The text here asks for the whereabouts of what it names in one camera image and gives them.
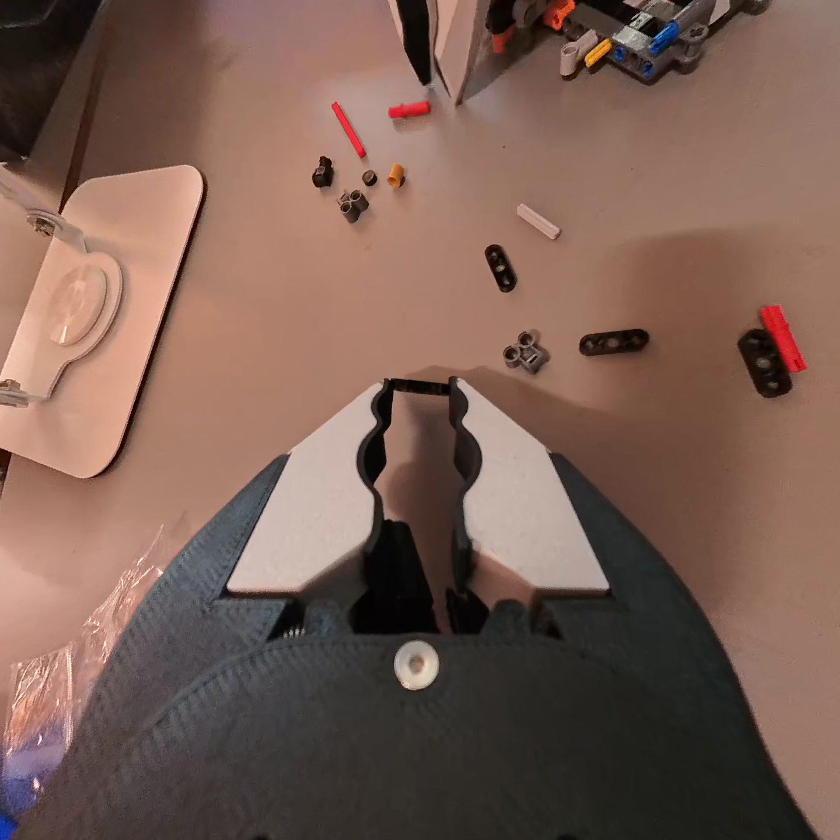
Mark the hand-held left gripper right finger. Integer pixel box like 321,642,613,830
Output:
448,375,613,601

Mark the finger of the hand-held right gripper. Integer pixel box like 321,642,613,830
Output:
387,0,439,88
433,0,509,106

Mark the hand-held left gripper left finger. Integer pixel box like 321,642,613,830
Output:
225,378,396,599

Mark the multicoloured lego assembly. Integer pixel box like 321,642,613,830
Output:
486,0,773,84

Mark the red lego axle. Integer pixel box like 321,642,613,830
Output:
331,101,367,159

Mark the light grey lego axle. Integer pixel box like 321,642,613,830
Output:
516,203,562,241

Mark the white book stand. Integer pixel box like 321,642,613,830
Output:
0,161,206,480

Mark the clear plastic bag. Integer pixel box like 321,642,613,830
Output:
0,524,168,788

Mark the blue plastic bin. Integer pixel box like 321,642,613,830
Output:
0,748,60,840

